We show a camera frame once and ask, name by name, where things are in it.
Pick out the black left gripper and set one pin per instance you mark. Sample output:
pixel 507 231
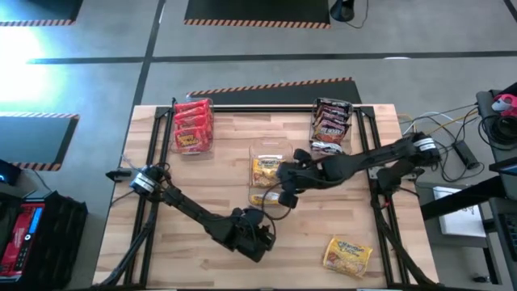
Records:
pixel 252 240

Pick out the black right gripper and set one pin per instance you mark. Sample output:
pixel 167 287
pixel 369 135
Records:
pixel 309 174

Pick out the clear plastic bin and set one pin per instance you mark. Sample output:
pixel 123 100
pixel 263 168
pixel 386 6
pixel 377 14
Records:
pixel 210 153
pixel 278 147
pixel 346 153

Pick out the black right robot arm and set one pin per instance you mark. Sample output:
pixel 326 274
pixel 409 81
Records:
pixel 375 155

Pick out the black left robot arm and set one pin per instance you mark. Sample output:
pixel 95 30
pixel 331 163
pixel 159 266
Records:
pixel 194 210

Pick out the black corner clamp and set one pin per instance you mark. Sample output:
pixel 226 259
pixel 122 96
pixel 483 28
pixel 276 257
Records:
pixel 174 102

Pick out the black stand base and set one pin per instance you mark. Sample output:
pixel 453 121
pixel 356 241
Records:
pixel 342 10

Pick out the white board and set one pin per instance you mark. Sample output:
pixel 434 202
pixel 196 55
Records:
pixel 460 222

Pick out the black power brick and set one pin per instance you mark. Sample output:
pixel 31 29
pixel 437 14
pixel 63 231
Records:
pixel 465 153

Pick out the red black computer tower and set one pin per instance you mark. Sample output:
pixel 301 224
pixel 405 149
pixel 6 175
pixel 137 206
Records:
pixel 24 242

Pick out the pink object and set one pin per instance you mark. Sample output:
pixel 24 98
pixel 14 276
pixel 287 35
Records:
pixel 507 103

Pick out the blue-lit black device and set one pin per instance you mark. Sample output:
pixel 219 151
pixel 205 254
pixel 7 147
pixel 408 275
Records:
pixel 8 174

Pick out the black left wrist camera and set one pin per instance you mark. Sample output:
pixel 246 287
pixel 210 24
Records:
pixel 253 215

